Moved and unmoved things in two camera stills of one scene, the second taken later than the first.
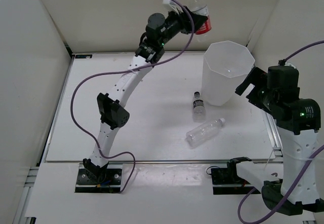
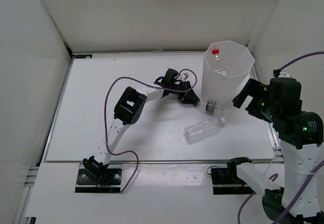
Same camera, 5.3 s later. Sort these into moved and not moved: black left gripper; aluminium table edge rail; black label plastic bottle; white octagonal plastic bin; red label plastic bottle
Moved: black label plastic bottle; red label plastic bottle; black left gripper
Not moved: white octagonal plastic bin; aluminium table edge rail
